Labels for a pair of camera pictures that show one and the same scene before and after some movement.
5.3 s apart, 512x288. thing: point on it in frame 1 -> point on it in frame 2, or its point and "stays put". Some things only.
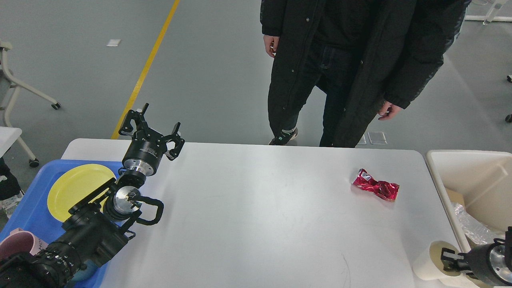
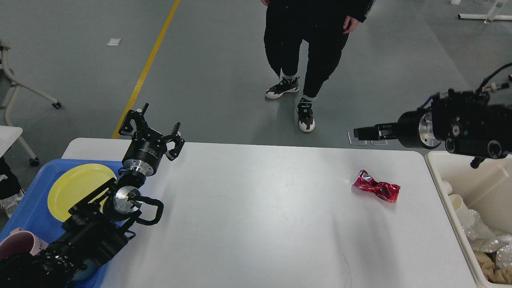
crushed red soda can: x=387 y=190 stays put
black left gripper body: x=143 y=154 stays put
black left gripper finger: x=175 y=137 stays put
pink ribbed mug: x=20 y=242 stays put
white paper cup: x=429 y=267 -> x=461 y=209
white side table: x=8 y=136 stays put
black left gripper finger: x=141 y=124 stays put
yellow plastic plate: x=72 y=183 stays put
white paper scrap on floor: x=113 y=43 stays put
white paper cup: x=461 y=281 -> x=447 y=187
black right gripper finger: x=454 y=265 -> x=373 y=134
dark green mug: x=87 y=272 stays put
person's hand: x=388 y=111 -> x=350 y=24
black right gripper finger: x=447 y=254 -> x=374 y=131
